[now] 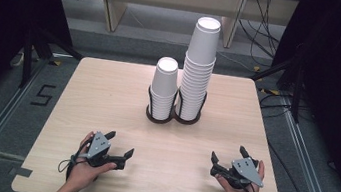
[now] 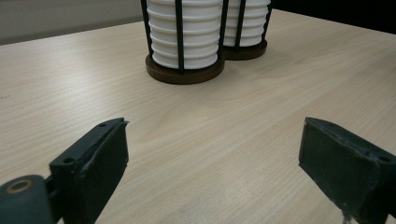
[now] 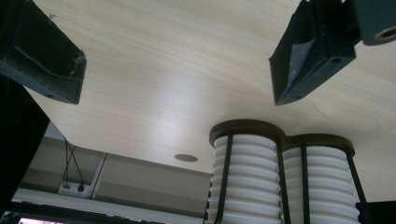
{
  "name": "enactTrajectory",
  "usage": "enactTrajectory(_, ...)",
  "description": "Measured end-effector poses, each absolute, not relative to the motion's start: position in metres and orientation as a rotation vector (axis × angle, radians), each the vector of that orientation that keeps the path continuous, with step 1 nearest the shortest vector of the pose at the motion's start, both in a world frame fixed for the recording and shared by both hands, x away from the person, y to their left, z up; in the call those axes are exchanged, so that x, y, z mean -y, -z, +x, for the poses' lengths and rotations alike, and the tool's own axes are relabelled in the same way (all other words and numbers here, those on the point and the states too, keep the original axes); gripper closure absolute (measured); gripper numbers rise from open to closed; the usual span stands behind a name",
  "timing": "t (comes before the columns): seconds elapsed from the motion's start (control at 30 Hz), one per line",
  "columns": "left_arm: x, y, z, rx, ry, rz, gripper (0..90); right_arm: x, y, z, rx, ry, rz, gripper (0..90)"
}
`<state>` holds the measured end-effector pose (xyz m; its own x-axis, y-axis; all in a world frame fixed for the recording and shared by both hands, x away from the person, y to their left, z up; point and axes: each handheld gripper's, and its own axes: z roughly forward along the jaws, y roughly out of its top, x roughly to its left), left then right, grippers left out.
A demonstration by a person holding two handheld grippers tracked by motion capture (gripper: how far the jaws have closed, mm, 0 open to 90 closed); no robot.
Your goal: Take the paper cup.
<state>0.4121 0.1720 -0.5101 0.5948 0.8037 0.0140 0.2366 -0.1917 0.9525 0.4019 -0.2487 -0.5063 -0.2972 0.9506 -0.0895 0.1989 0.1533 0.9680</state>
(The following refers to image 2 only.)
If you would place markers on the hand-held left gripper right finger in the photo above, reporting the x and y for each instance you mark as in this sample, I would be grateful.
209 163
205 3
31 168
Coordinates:
348 168

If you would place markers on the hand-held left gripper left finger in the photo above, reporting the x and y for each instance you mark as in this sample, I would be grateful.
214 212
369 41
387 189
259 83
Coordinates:
93 168

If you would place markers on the short stack of white cups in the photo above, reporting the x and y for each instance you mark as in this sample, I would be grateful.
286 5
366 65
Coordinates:
199 46

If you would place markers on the tall stack of white cups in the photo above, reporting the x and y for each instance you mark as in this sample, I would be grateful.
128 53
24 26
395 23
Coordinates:
253 28

